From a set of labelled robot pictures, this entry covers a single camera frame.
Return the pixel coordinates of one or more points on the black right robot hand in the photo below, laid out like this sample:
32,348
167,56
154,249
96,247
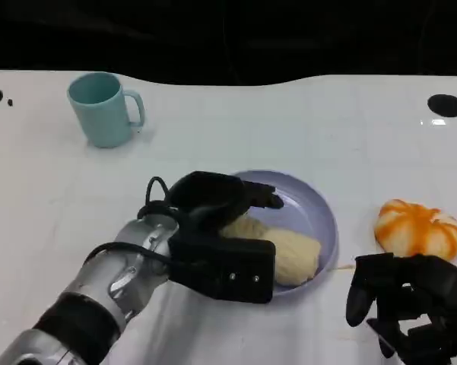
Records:
441,296

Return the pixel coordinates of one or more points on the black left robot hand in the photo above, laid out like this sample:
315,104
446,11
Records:
209,197

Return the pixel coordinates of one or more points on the orange and white toy bread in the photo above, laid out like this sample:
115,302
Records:
414,228

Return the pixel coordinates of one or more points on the lilac plate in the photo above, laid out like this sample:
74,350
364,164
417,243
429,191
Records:
304,213

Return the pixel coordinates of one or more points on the beige thread scrap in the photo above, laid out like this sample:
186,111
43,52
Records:
346,267

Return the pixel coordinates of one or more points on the pale green mug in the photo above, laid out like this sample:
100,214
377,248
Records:
100,116

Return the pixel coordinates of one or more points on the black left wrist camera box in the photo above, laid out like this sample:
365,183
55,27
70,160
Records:
228,266

